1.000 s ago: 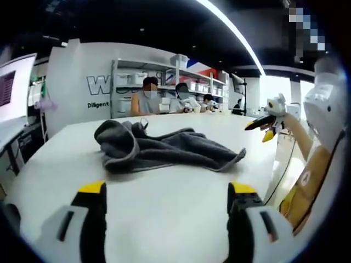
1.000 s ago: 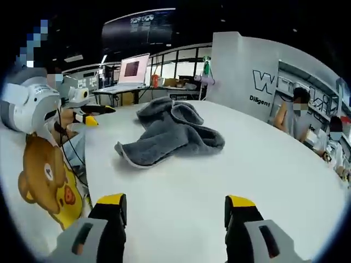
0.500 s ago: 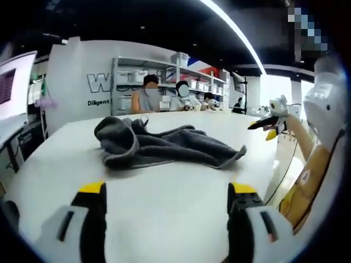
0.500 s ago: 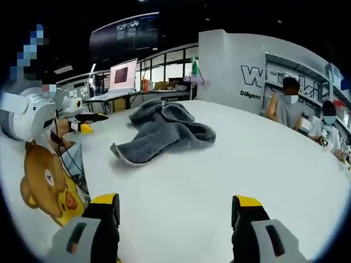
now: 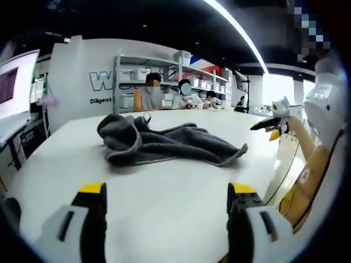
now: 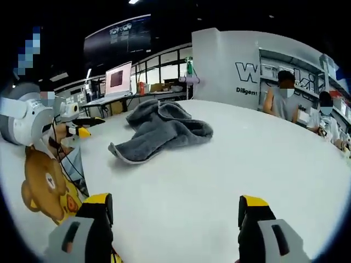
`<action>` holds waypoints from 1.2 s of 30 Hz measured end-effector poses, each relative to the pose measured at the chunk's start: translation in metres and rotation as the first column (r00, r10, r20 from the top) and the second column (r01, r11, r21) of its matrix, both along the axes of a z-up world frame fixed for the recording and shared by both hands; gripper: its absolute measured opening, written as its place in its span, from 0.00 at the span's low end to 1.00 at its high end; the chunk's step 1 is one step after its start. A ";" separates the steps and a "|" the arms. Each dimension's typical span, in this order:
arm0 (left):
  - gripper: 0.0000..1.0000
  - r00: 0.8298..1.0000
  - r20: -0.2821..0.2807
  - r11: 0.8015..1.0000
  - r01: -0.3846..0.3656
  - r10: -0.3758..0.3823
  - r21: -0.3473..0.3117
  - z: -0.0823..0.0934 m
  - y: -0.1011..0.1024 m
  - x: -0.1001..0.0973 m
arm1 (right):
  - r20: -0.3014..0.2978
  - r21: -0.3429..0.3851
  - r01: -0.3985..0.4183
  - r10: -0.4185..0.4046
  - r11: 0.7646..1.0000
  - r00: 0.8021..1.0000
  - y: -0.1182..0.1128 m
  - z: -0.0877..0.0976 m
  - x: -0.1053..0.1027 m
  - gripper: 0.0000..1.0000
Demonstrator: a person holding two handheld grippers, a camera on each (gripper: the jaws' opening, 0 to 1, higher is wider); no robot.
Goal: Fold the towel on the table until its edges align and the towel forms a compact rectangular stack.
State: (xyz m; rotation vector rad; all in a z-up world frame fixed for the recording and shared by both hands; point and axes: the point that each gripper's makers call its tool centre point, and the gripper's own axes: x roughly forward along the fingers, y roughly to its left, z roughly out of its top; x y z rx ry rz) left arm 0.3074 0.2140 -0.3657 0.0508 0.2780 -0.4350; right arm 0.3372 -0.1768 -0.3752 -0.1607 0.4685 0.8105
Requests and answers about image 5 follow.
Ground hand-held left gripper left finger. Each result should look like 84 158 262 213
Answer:
34 181 107 263

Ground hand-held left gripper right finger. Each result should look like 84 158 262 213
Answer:
227 182 296 263

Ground grey towel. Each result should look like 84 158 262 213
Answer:
97 112 249 168

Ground black monitor on pole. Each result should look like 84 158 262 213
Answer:
234 70 252 115

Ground white chest device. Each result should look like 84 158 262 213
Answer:
303 52 349 148

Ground operator in white and yellow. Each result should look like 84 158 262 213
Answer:
279 142 343 233

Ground metal shelf rack with bins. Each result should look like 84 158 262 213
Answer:
113 50 234 115

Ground long ceiling light strip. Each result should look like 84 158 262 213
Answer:
205 0 267 72

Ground white table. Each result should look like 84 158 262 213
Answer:
5 108 280 263

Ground black labelled cabinet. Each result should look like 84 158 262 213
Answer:
20 120 47 161

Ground purple rolled mat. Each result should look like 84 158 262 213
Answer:
38 95 61 108

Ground green bottle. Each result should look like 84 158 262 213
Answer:
40 78 53 97

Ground computer monitor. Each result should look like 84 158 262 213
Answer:
0 49 41 145

